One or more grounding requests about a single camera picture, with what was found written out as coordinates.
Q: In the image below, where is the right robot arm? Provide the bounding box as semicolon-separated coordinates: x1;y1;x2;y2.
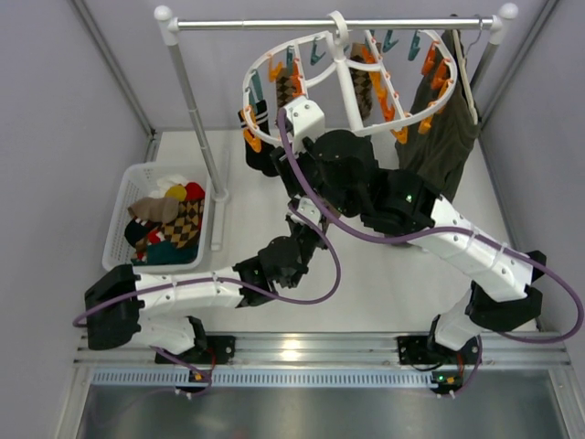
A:
296;130;546;351

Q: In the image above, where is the brown argyle sock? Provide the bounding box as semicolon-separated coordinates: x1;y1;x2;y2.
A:
162;198;205;250
275;65;303;110
349;43;373;121

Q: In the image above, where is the tan maroon striped sock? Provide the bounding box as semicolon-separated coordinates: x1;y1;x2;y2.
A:
127;197;179;223

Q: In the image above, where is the white clip hanger frame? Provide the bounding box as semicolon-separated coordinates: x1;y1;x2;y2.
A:
241;11;458;146

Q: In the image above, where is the black striped sock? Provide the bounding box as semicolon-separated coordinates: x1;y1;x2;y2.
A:
238;100;279;177

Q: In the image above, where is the wooden clothes hanger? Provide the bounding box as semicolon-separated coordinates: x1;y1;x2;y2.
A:
451;29;479;125

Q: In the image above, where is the olive green garment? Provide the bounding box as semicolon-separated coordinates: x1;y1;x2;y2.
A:
395;30;479;200

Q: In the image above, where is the white sock in basket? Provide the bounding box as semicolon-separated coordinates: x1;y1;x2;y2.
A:
156;174;189;194

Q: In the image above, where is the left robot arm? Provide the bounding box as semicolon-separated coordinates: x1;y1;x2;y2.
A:
81;218;327;355

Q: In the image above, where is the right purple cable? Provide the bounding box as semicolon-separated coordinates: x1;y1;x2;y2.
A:
276;107;585;399

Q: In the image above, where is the black sock in basket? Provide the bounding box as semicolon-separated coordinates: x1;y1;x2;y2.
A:
123;217;158;247

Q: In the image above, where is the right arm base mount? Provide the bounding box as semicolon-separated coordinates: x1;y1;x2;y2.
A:
397;335;439;366

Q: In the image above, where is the red sock in basket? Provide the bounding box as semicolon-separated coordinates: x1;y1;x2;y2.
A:
184;182;206;201

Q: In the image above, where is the yellow sock in basket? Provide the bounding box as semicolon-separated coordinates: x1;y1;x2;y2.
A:
165;185;187;202

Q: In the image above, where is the dark teal sock in basket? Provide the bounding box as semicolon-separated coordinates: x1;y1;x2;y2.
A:
145;241;198;265

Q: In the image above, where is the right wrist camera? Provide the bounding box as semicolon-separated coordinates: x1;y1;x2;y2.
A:
284;95;325;153

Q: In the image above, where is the white clothes rack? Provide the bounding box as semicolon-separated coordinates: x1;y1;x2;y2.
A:
153;4;520;252

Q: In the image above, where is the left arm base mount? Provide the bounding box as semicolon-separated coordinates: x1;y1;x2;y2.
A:
175;336;237;365

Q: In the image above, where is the white laundry basket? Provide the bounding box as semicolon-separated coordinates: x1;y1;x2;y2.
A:
101;162;214;274

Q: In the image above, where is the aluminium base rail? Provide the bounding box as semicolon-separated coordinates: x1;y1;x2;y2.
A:
74;333;571;393

